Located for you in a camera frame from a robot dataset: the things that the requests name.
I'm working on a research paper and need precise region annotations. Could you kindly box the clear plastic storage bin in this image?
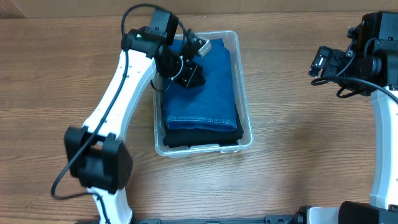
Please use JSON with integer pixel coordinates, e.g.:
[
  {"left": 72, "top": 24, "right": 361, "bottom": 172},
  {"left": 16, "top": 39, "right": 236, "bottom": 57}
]
[{"left": 153, "top": 30, "right": 253, "bottom": 158}]

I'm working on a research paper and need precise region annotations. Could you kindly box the black cloth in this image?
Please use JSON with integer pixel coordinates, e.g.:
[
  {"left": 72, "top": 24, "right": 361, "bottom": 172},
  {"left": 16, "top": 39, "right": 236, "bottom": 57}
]
[{"left": 163, "top": 111, "right": 244, "bottom": 148}]

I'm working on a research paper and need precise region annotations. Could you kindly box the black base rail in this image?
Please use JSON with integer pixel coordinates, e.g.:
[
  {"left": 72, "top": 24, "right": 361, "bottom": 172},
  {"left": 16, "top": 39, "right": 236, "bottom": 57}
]
[{"left": 133, "top": 214, "right": 352, "bottom": 224}]

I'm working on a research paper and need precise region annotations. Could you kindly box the blue denim cloth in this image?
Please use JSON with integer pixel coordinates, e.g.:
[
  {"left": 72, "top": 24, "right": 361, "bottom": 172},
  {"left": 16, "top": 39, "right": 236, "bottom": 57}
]
[{"left": 162, "top": 39, "right": 239, "bottom": 132}]

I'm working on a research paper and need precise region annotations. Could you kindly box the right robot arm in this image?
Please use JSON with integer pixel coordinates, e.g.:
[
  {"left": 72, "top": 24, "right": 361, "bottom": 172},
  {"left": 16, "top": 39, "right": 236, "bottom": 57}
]
[{"left": 289, "top": 11, "right": 397, "bottom": 224}]

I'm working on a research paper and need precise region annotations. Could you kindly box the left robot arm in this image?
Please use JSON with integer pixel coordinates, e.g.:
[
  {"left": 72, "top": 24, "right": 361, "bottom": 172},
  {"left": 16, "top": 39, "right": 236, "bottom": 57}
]
[{"left": 64, "top": 6, "right": 211, "bottom": 223}]

